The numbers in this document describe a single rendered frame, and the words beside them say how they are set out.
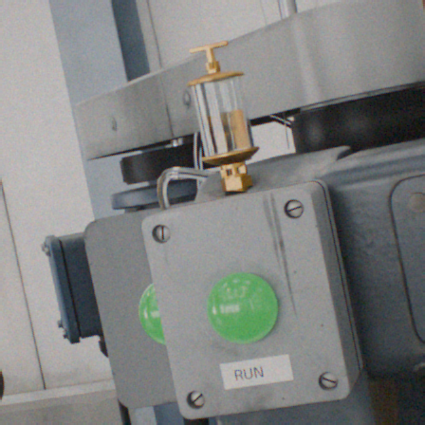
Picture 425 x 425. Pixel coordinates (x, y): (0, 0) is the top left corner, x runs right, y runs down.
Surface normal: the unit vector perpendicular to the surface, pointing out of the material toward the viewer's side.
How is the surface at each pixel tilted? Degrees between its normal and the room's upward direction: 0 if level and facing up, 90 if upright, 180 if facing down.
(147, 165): 90
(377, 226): 90
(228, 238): 90
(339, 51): 90
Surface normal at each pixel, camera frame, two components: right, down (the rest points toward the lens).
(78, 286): 0.14, 0.02
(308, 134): -0.86, 0.20
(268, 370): -0.29, 0.11
